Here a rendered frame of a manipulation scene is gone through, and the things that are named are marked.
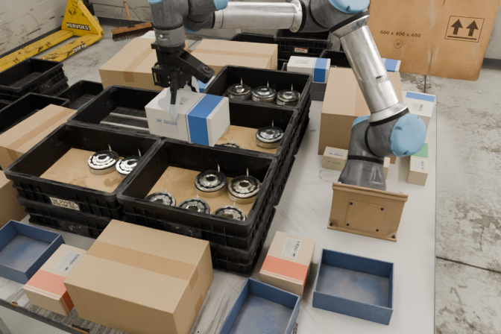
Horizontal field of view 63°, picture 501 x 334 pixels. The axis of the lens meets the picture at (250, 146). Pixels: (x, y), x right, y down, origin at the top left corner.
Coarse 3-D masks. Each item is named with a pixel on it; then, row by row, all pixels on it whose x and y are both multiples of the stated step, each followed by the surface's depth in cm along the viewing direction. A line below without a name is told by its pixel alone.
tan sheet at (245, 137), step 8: (232, 128) 159; (240, 128) 158; (248, 128) 158; (224, 136) 154; (240, 136) 154; (248, 136) 154; (240, 144) 150; (248, 144) 150; (256, 144) 150; (272, 152) 145
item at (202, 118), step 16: (160, 96) 117; (192, 96) 116; (208, 96) 116; (160, 112) 111; (192, 112) 109; (208, 112) 109; (224, 112) 115; (160, 128) 115; (176, 128) 113; (192, 128) 111; (208, 128) 109; (224, 128) 117; (208, 144) 112
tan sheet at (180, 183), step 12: (168, 168) 140; (180, 168) 139; (168, 180) 135; (180, 180) 134; (192, 180) 134; (228, 180) 134; (168, 192) 130; (180, 192) 130; (192, 192) 129; (216, 204) 125; (228, 204) 125; (240, 204) 125; (252, 204) 124
